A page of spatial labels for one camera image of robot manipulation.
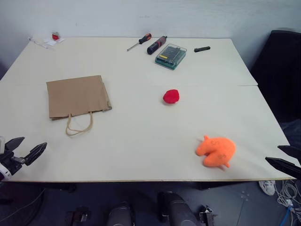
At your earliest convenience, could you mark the orange plush toy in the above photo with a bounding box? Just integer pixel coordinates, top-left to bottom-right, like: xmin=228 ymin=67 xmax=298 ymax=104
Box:
xmin=195 ymin=135 xmax=237 ymax=168

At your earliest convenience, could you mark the black red electric screwdriver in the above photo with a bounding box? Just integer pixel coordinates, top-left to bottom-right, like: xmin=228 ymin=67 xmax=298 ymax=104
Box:
xmin=147 ymin=35 xmax=168 ymax=56

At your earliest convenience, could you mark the brown paper bag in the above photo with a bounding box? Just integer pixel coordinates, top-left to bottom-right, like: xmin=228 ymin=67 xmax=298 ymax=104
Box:
xmin=46 ymin=75 xmax=113 ymax=137

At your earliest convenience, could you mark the red rounded soft object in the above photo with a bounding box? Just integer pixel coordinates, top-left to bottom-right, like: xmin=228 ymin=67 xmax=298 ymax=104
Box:
xmin=162 ymin=89 xmax=181 ymax=105

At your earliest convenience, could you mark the black chair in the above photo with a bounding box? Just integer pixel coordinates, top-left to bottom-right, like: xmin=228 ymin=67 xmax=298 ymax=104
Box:
xmin=250 ymin=30 xmax=301 ymax=123

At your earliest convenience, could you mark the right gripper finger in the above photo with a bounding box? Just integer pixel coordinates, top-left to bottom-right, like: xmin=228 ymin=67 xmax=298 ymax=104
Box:
xmin=265 ymin=156 xmax=301 ymax=180
xmin=277 ymin=145 xmax=301 ymax=163

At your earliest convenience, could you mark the white cable bundle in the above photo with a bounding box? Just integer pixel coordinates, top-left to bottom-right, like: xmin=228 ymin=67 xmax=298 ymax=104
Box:
xmin=275 ymin=180 xmax=301 ymax=208

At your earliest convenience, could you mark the thin grey floor cable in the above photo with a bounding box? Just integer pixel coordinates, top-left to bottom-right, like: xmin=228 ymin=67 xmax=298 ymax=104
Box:
xmin=0 ymin=188 xmax=46 ymax=221

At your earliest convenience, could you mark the black orange handled screwdriver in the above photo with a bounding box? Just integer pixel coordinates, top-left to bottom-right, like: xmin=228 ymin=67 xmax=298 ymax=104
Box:
xmin=127 ymin=33 xmax=152 ymax=52

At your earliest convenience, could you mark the blue cable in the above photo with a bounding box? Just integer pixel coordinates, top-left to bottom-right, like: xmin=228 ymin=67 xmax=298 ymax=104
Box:
xmin=280 ymin=204 xmax=295 ymax=226

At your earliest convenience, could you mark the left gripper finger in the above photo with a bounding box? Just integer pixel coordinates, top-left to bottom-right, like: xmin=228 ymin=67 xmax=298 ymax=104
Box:
xmin=4 ymin=137 xmax=25 ymax=152
xmin=24 ymin=142 xmax=48 ymax=166

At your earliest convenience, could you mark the black metal bracket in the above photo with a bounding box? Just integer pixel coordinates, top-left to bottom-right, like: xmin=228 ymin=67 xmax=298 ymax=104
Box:
xmin=66 ymin=206 xmax=91 ymax=226
xmin=198 ymin=205 xmax=218 ymax=226

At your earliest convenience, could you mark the large dark rounded shape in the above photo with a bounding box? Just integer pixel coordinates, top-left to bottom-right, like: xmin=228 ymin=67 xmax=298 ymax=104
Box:
xmin=157 ymin=191 xmax=200 ymax=226

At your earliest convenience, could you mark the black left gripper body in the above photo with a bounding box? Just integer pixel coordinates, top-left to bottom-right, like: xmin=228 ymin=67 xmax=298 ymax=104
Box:
xmin=0 ymin=150 xmax=25 ymax=176

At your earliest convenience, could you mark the clear screwdriver bit case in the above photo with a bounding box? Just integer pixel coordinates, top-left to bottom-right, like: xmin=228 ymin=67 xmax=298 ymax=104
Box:
xmin=154 ymin=43 xmax=188 ymax=71

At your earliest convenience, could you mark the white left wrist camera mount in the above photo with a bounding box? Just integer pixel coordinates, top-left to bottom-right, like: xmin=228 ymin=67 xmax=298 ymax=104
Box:
xmin=0 ymin=136 xmax=12 ymax=182

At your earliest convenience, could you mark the white sneaker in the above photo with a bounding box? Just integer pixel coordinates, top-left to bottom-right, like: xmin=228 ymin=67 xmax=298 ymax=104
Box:
xmin=258 ymin=180 xmax=276 ymax=196

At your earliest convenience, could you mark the small dark rounded shape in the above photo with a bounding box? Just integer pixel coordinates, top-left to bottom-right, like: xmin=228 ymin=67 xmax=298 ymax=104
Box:
xmin=107 ymin=201 xmax=135 ymax=226

